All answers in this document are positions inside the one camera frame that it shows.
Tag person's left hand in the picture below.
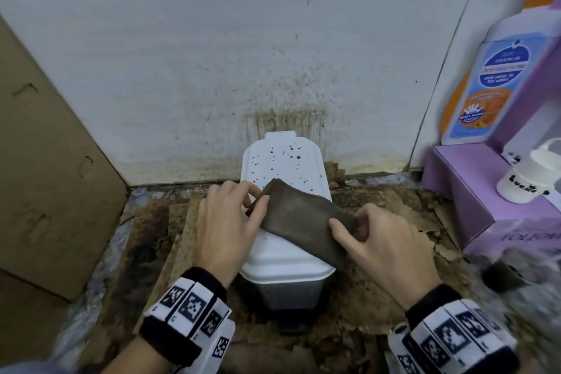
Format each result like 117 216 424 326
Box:
194 180 271 288

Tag person's right hand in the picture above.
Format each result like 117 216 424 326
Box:
328 204 443 310

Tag brown cloth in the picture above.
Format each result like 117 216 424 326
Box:
245 178 365 269

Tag person's left forearm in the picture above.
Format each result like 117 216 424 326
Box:
100 336 178 374

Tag white lidded pedal bin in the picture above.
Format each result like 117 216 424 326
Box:
238 131 337 336

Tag torn brown cardboard floor sheets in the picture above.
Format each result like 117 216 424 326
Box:
90 159 472 374

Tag left wristband with marker tags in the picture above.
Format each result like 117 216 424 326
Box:
139 266 236 374

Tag wristband with marker tags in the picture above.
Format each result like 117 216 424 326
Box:
385 283 521 374
139 266 236 374

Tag purple cardboard display stand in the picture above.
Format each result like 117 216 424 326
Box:
421 43 561 261

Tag right wristband with marker tags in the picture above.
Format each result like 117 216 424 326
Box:
385 283 521 374

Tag white bottle with blue label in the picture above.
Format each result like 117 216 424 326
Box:
440 5 561 146

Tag large brown cardboard box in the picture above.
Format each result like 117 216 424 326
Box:
0 14 129 302

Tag small brown cardboard box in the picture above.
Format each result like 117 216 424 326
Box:
0 270 71 366

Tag white cup with handle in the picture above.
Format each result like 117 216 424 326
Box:
496 137 561 204

